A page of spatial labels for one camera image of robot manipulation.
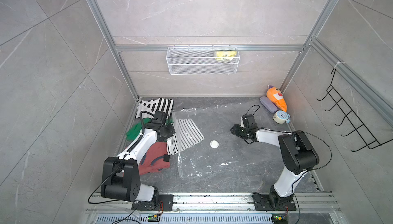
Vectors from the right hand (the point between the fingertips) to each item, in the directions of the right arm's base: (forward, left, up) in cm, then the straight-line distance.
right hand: (233, 130), depth 99 cm
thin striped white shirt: (-3, +31, -1) cm, 31 cm away
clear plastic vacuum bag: (-12, +18, -1) cm, 22 cm away
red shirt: (-19, +50, +1) cm, 53 cm away
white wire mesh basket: (+37, +20, +29) cm, 51 cm away
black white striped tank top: (+20, +62, +1) cm, 65 cm away
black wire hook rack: (-21, -45, +30) cm, 58 cm away
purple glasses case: (+21, -29, +1) cm, 35 cm away
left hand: (-5, +39, +9) cm, 40 cm away
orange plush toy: (+26, -33, +7) cm, 43 cm away
